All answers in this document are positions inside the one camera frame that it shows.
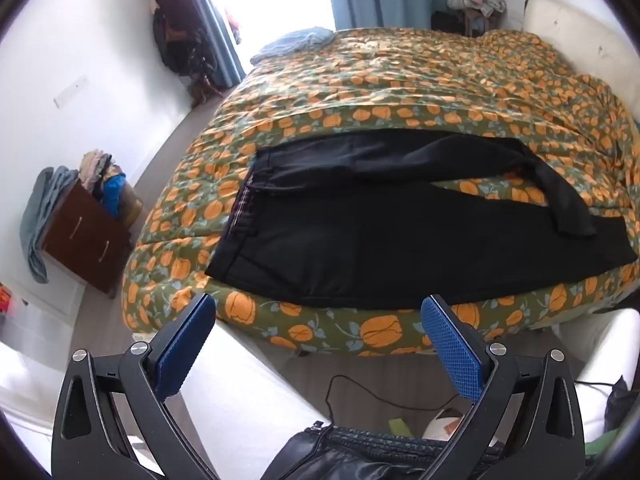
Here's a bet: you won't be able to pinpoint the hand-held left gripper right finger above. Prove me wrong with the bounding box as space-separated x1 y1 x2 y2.
420 294 586 480

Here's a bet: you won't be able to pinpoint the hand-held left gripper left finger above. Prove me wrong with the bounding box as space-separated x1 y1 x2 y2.
51 292 221 480

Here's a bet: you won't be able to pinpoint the black pants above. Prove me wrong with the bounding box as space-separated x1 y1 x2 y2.
205 129 636 311

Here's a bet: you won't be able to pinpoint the black leather bag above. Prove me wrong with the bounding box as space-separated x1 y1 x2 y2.
260 422 506 480

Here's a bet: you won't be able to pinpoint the yellowish brown box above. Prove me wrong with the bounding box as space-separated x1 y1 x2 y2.
120 182 144 222

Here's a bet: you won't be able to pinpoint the brown wooden nightstand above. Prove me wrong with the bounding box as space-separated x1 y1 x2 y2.
40 180 136 296

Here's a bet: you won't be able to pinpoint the blue bag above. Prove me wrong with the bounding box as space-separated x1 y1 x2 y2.
102 172 127 218

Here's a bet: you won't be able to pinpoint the dark grey cloth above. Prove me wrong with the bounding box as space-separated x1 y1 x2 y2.
604 375 635 433

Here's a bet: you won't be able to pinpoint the grey-blue towel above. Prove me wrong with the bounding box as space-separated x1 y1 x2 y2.
19 166 80 285

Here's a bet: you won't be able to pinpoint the pile of folded clothes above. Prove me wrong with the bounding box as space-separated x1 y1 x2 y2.
80 150 121 201

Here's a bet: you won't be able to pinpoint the green blanket with orange print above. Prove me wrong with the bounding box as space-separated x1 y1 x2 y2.
121 26 640 358

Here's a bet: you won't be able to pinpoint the dark clothes on coat rack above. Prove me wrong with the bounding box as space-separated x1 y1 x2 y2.
148 0 226 108

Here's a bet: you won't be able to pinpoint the light blue pillow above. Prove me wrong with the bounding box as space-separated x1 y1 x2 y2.
250 26 335 63

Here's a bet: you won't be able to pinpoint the wooden stool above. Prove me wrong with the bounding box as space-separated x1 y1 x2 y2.
462 7 501 38

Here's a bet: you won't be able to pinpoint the white headboard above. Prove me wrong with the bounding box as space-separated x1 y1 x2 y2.
522 0 640 126

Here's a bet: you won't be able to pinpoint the black cable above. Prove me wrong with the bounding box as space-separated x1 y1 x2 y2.
325 375 458 413

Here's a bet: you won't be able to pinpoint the white wall plate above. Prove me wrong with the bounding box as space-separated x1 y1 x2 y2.
52 75 90 108

